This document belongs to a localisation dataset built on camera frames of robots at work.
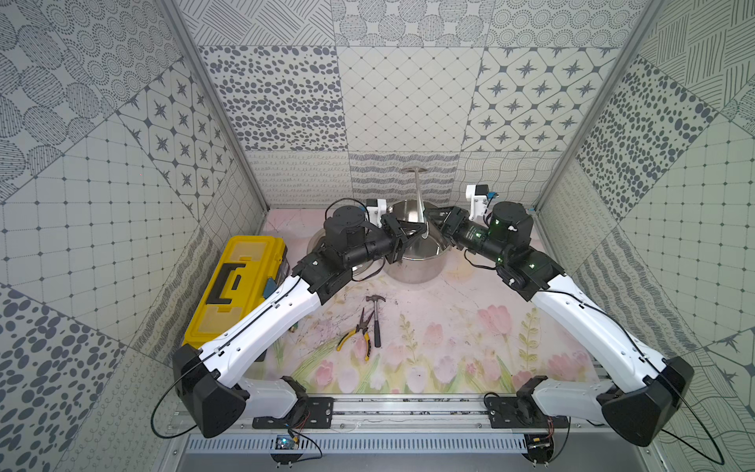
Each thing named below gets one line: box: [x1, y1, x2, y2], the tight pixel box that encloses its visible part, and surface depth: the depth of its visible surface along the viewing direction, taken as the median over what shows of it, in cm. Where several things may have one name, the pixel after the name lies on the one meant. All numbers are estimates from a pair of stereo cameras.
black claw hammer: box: [365, 294, 387, 349], surface depth 90 cm
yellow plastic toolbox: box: [180, 236, 291, 349], surface depth 83 cm
